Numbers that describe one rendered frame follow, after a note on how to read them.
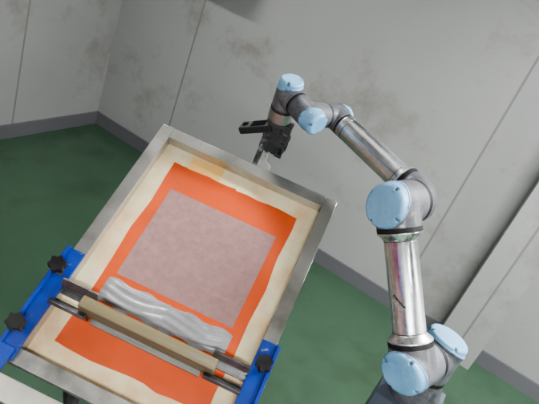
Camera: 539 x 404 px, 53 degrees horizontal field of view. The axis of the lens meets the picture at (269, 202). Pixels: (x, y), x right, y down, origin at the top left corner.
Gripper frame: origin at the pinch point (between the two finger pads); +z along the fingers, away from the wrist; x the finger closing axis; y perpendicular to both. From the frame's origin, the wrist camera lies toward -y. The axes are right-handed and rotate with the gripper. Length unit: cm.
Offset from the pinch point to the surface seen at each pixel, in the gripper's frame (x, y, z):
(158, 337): -76, 3, -3
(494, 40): 213, 84, 7
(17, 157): 118, -199, 191
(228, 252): -42.0, 7.0, -1.1
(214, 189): -25.7, -5.7, -5.5
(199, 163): -19.9, -13.8, -7.1
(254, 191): -20.8, 5.3, -6.8
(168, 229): -43.3, -11.3, -0.8
